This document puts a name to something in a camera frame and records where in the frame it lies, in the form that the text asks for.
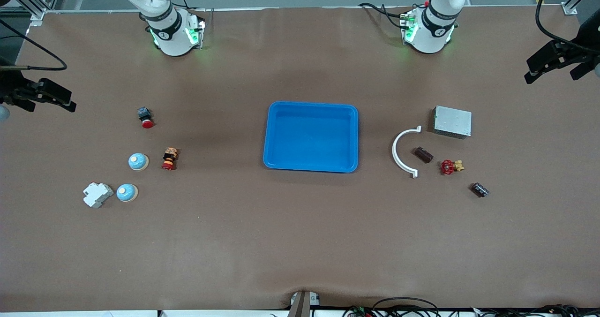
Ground light blue call bell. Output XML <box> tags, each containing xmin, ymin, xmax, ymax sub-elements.
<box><xmin>116</xmin><ymin>183</ymin><xmax>139</xmax><ymax>203</ymax></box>
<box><xmin>128</xmin><ymin>152</ymin><xmax>150</xmax><ymax>172</ymax></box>

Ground red push button black body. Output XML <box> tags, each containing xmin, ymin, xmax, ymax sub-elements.
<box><xmin>137</xmin><ymin>107</ymin><xmax>155</xmax><ymax>129</ymax></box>

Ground white circuit breaker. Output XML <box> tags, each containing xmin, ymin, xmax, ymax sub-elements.
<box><xmin>83</xmin><ymin>182</ymin><xmax>114</xmax><ymax>209</ymax></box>

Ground grey metal box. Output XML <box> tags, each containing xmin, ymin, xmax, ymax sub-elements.
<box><xmin>433</xmin><ymin>106</ymin><xmax>473</xmax><ymax>140</ymax></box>

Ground red push button yellow body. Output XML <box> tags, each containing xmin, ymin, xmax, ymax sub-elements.
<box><xmin>162</xmin><ymin>148</ymin><xmax>179</xmax><ymax>171</ymax></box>

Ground blue plastic tray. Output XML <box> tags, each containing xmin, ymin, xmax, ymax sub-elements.
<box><xmin>262</xmin><ymin>101</ymin><xmax>360</xmax><ymax>174</ymax></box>

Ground brown table cover mat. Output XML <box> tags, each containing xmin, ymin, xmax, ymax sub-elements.
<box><xmin>0</xmin><ymin>5</ymin><xmax>600</xmax><ymax>314</ymax></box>

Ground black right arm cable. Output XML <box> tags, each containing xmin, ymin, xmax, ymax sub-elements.
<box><xmin>0</xmin><ymin>18</ymin><xmax>68</xmax><ymax>70</ymax></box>

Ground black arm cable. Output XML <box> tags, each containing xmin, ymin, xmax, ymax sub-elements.
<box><xmin>0</xmin><ymin>18</ymin><xmax>68</xmax><ymax>70</ymax></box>
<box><xmin>534</xmin><ymin>0</ymin><xmax>600</xmax><ymax>55</ymax></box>

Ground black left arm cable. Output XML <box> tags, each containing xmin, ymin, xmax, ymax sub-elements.
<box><xmin>534</xmin><ymin>0</ymin><xmax>600</xmax><ymax>55</ymax></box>

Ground red handle brass valve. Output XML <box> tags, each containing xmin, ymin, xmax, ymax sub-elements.
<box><xmin>440</xmin><ymin>159</ymin><xmax>465</xmax><ymax>175</ymax></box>

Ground white half-ring pipe clamp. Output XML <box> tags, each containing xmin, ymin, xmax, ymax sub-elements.
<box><xmin>392</xmin><ymin>126</ymin><xmax>422</xmax><ymax>179</ymax></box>

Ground black cable bundle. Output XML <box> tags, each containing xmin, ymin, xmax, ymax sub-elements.
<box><xmin>473</xmin><ymin>304</ymin><xmax>600</xmax><ymax>317</ymax></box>

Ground black looped cable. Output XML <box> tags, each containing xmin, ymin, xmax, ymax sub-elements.
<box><xmin>373</xmin><ymin>297</ymin><xmax>440</xmax><ymax>317</ymax></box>

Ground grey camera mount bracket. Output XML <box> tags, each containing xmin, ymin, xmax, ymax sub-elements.
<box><xmin>287</xmin><ymin>290</ymin><xmax>322</xmax><ymax>317</ymax></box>

